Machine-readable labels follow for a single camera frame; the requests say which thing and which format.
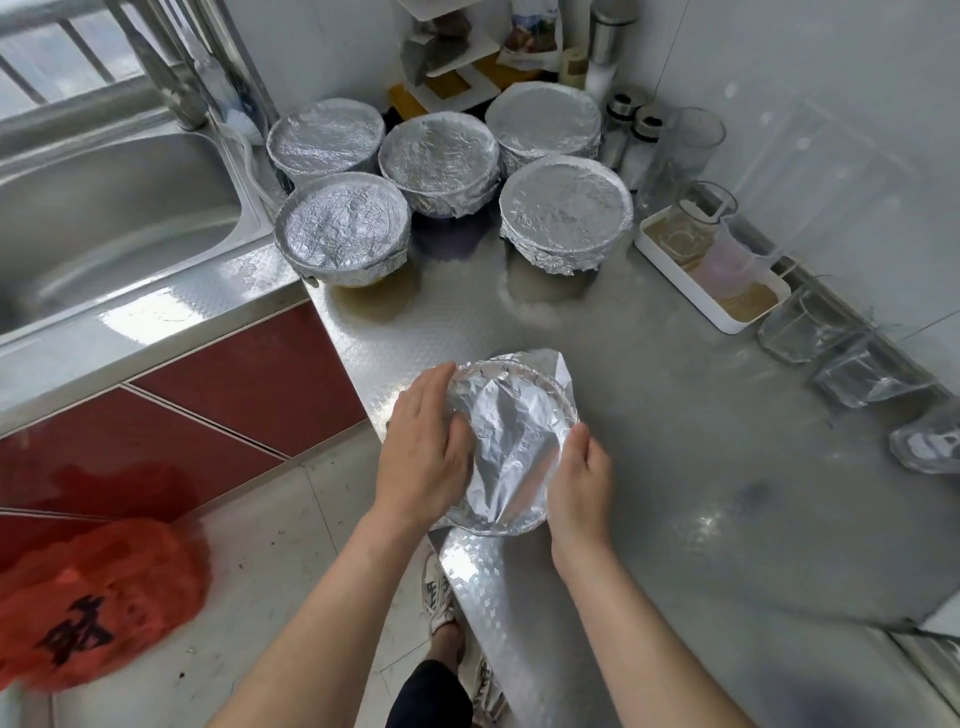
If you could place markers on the white dish brush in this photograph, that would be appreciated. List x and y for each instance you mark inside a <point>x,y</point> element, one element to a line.
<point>245,125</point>

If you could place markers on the person's right forearm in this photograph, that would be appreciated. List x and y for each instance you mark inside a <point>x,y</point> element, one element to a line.
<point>645,645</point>

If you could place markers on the tall white steel-capped bottle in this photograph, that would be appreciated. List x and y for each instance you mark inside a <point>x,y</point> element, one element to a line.
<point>609,42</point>

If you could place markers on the person's left white shoe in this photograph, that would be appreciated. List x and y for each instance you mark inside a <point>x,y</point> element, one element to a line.
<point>438,597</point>

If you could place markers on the colourful snack packet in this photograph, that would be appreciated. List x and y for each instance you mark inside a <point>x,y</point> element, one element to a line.
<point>533,30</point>

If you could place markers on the stainless steel sink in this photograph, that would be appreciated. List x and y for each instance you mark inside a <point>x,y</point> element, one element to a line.
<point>105,233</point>

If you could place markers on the white rectangular tray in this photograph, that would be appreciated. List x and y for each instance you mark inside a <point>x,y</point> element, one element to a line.
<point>671,278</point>

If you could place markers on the white shaker with black lid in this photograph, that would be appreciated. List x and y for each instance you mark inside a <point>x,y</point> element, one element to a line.
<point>641,153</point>
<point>617,135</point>

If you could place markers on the metal window railing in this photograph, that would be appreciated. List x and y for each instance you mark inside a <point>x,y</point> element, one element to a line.
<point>68,60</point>

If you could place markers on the white corner shelf rack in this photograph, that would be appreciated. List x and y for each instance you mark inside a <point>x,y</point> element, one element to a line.
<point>447,45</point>

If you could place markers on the stack of aluminium foil sheets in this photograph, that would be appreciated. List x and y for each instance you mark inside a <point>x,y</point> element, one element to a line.
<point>518,435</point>

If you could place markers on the person's right white shoe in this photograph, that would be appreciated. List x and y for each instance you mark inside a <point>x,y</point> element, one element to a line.
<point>489,693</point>

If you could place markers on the pink translucent cup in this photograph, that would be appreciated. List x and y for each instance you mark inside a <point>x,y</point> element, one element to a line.
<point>732,263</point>

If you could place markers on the person's white shoe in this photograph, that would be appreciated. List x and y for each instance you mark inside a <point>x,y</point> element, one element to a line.
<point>438,597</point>
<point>489,693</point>

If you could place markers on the small white tan-capped bottle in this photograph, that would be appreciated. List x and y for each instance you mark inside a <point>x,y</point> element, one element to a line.
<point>573,68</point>

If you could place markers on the steel faucet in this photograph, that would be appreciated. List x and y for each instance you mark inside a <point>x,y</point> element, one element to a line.
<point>162,68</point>

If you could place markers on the person's right hand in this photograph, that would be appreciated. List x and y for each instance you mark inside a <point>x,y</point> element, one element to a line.
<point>582,503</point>

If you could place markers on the person's left hand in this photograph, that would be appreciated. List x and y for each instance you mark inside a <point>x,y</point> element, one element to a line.
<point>423,450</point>

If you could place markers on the person's dark trousers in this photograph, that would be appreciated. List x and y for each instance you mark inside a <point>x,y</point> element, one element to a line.
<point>428,698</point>

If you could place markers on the foil-covered bowl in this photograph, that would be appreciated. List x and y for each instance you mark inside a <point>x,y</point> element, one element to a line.
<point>326,135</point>
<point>440,161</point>
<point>567,210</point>
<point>342,225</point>

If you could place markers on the red kitchen cabinet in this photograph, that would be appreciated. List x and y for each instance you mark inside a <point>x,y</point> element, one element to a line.
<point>248,383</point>

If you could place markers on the red plastic bag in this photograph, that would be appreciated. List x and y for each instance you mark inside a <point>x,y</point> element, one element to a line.
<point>98,603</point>

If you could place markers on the foil-wrapped bowl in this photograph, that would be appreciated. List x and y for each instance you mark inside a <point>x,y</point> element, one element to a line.
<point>543,120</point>

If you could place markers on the person's left forearm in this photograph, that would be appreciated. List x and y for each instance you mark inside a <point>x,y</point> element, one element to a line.
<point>323,638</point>

